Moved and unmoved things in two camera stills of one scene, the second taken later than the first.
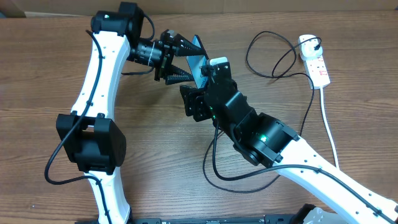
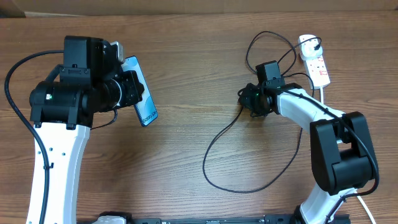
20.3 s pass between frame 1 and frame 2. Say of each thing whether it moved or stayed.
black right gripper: moved
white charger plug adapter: stayed
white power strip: stayed
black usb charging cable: moved
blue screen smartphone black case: moved
